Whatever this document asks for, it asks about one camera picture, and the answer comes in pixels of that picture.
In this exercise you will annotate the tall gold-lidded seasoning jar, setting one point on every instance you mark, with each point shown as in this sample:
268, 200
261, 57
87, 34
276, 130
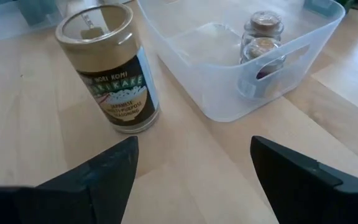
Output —
117, 93

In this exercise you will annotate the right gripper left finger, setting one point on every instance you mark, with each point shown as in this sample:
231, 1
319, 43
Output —
73, 202

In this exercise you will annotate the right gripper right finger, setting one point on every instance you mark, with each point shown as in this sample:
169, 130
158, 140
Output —
315, 202

